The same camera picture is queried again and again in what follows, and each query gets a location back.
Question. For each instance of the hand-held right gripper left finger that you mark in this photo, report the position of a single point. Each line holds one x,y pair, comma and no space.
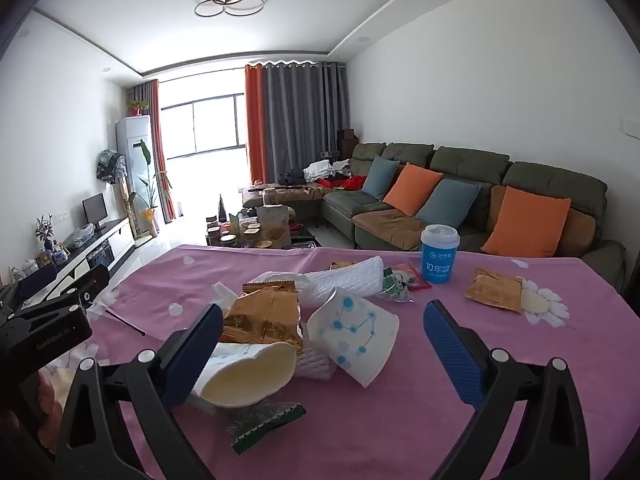
192,355

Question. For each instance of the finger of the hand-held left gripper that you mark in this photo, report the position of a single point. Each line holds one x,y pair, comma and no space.
92,281
37,277

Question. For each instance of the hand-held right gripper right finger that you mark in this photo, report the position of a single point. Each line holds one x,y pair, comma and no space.
450,350

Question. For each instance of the plain white paper cup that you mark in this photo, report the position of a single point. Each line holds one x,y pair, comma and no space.
250,377

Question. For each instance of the gold snack wrapper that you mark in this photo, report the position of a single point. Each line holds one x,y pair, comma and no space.
492,292
262,317

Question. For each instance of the green white snack wrapper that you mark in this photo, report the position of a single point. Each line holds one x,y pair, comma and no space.
395,287

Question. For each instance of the dark green snack wrapper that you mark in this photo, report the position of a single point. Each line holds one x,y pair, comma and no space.
265,422

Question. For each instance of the blue patterned paper cup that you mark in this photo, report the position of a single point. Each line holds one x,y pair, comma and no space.
350,332

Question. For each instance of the small white foam fruit net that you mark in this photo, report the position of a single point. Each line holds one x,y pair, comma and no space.
315,362

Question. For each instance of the large white foam fruit net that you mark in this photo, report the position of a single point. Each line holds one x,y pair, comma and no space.
345,277

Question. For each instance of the blue white porcelain jar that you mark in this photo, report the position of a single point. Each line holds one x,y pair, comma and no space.
60,256

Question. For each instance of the white black tv cabinet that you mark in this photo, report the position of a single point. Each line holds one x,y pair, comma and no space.
107,241

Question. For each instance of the vase with flowers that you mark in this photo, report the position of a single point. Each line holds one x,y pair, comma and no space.
44,232

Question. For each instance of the clear plastic bag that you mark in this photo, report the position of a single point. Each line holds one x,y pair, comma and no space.
80,236

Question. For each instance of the flat gold snack wrapper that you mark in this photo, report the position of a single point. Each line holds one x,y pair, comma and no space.
492,292

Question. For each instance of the black monitor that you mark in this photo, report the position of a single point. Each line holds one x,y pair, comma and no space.
94,209

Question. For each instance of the red snack wrapper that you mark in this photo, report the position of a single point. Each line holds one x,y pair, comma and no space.
421,280

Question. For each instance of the pink printed blanket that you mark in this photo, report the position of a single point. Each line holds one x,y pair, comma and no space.
400,410

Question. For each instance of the blue paper cup white lid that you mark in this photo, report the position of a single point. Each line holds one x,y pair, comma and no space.
439,260

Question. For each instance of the tall green floor plant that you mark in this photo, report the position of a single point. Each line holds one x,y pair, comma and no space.
149,195

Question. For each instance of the cloth covered standing fan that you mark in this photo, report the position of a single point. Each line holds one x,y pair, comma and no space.
110,165

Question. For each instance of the dark coffee table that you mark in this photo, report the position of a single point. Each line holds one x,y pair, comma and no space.
215,234

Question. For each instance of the white standing air conditioner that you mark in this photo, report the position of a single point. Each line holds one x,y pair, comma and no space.
131,160

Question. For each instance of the orange curtain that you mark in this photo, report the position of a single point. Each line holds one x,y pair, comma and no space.
162,160
254,125

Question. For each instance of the green brown sofa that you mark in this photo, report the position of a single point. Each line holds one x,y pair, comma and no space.
390,222

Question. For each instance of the blue cushion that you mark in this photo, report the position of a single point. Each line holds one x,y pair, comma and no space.
447,205
380,176

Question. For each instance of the dark bottle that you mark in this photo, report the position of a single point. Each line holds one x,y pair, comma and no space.
221,208

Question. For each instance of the orange cushion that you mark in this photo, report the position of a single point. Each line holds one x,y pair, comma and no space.
527,222
412,189

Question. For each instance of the small potted plant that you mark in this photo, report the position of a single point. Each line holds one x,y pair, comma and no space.
136,108

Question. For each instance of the grey curtain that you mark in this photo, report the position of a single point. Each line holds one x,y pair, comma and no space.
142,95
305,120

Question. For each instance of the red cloth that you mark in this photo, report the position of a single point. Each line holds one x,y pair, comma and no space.
350,183

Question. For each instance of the window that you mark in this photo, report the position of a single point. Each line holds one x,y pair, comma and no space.
215,125

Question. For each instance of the black clothes pile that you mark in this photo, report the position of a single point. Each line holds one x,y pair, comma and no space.
294,176

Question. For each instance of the white clothes pile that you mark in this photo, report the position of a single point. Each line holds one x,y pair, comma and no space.
320,170

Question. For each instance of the brown corner cabinet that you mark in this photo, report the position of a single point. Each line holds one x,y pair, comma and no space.
347,141

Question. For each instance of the white wall outlet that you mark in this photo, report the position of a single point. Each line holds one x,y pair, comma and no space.
59,219

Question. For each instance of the white wall switch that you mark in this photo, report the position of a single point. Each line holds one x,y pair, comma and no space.
629,126

